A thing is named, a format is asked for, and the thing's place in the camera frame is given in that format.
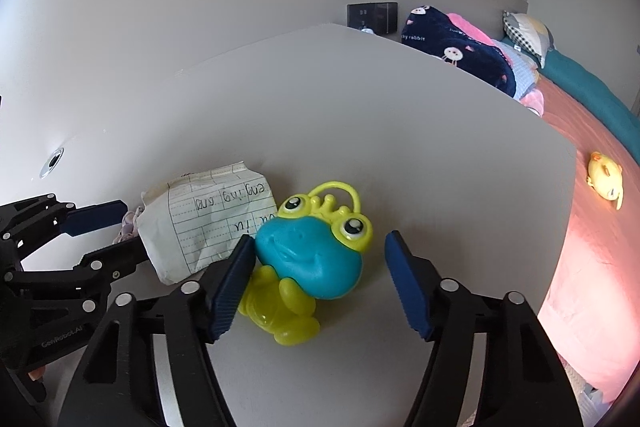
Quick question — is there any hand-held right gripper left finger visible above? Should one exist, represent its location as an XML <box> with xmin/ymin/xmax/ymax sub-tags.
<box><xmin>57</xmin><ymin>234</ymin><xmax>258</xmax><ymax>427</ymax></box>

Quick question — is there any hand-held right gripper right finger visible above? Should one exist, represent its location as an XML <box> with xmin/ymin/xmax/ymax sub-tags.
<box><xmin>384</xmin><ymin>230</ymin><xmax>583</xmax><ymax>427</ymax></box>

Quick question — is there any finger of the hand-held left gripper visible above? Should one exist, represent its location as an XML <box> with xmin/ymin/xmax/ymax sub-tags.
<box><xmin>0</xmin><ymin>193</ymin><xmax>129</xmax><ymax>264</ymax></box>
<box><xmin>0</xmin><ymin>238</ymin><xmax>152</xmax><ymax>314</ymax></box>

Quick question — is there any blue and green frog toy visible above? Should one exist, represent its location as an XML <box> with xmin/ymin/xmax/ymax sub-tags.
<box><xmin>237</xmin><ymin>179</ymin><xmax>375</xmax><ymax>348</ymax></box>

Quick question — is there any lined paper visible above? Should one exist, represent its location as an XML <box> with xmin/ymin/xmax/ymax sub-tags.
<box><xmin>136</xmin><ymin>162</ymin><xmax>278</xmax><ymax>286</ymax></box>

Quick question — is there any metal desk grommet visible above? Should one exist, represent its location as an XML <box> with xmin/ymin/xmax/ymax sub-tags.
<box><xmin>40</xmin><ymin>148</ymin><xmax>66</xmax><ymax>180</ymax></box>

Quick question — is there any pink bed sheet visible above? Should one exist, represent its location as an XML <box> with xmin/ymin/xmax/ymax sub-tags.
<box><xmin>520</xmin><ymin>77</ymin><xmax>640</xmax><ymax>403</ymax></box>

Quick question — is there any yellow duck toy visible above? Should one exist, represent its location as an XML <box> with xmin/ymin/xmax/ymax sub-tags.
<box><xmin>586</xmin><ymin>151</ymin><xmax>625</xmax><ymax>211</ymax></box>

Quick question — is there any navy printed blanket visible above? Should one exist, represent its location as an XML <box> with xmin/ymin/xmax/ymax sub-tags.
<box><xmin>401</xmin><ymin>5</ymin><xmax>518</xmax><ymax>98</ymax></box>

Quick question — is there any light blue blanket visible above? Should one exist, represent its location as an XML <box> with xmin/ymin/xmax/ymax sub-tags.
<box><xmin>492</xmin><ymin>39</ymin><xmax>541</xmax><ymax>100</ymax></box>

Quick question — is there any teal duvet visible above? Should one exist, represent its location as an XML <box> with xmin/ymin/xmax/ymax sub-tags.
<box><xmin>540</xmin><ymin>49</ymin><xmax>640</xmax><ymax>148</ymax></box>

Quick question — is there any pink fleece blanket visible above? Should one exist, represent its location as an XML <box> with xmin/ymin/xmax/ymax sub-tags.
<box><xmin>446</xmin><ymin>12</ymin><xmax>496</xmax><ymax>48</ymax></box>

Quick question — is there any checked pillow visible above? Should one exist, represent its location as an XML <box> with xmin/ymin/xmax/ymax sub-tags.
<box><xmin>502</xmin><ymin>10</ymin><xmax>555</xmax><ymax>68</ymax></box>

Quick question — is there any purple and white rope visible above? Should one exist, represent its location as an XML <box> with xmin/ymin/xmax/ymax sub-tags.
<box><xmin>116</xmin><ymin>207</ymin><xmax>146</xmax><ymax>244</ymax></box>

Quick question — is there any black wall socket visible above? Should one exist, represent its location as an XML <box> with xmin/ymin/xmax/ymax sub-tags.
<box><xmin>347</xmin><ymin>2</ymin><xmax>398</xmax><ymax>32</ymax></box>

